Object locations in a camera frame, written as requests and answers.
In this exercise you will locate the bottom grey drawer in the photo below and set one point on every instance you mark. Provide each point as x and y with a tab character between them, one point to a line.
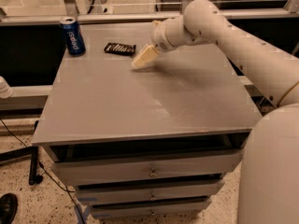
147	208

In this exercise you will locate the top grey drawer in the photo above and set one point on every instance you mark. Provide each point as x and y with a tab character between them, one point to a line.
82	173

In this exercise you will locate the blue pepsi can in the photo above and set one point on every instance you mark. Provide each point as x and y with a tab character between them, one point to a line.
72	36

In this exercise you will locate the grey drawer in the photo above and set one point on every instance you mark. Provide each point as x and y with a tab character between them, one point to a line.
147	208
150	193
82	173

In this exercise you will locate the black rxbar chocolate wrapper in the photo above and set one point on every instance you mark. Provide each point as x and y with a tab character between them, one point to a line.
120	49

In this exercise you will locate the black shoe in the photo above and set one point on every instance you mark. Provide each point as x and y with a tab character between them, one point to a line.
8	208

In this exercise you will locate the middle grey drawer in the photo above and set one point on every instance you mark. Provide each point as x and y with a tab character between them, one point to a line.
150	193

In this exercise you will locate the grey metal frame rail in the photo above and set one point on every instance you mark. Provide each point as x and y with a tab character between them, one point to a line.
32	12

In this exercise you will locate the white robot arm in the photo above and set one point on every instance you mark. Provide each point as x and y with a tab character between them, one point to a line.
269	180

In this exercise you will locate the grey drawer cabinet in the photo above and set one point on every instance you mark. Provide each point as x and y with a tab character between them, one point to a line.
189	100

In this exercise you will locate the white bottle at left edge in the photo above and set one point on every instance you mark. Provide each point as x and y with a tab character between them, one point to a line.
5	89

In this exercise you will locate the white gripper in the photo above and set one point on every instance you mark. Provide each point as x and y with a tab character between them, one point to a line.
159	36

